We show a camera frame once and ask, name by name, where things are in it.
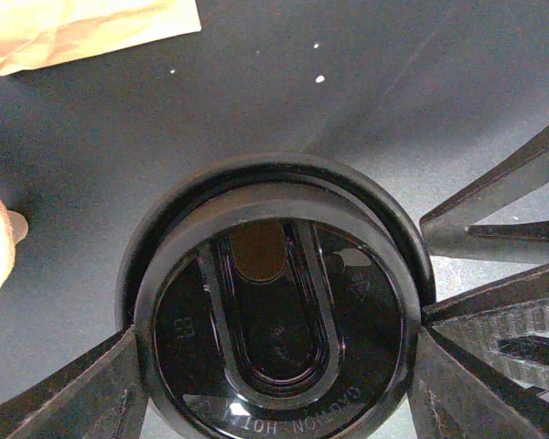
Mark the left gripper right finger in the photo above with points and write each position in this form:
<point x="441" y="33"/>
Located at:
<point x="456" y="395"/>

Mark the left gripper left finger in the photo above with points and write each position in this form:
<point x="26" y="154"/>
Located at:
<point x="97" y="395"/>

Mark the brown paper bag white handles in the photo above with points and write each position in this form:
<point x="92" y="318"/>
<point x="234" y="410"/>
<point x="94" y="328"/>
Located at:
<point x="38" y="34"/>

